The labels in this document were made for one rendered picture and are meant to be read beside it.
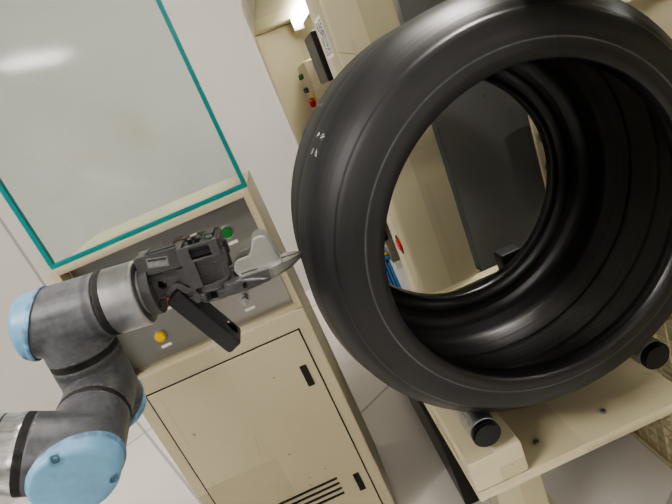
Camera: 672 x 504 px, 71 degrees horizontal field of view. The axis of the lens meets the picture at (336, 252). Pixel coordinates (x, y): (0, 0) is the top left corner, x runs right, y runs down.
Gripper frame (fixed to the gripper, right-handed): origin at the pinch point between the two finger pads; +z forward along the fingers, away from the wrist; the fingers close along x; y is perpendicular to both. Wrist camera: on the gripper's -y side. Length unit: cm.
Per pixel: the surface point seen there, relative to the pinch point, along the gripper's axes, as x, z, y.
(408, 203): 27.6, 25.2, -4.5
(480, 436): -9.4, 18.4, -31.0
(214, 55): 297, -14, 62
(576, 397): 0, 39, -39
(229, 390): 60, -30, -52
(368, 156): -11.7, 11.3, 13.0
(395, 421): 109, 20, -122
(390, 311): -12.3, 9.4, -5.7
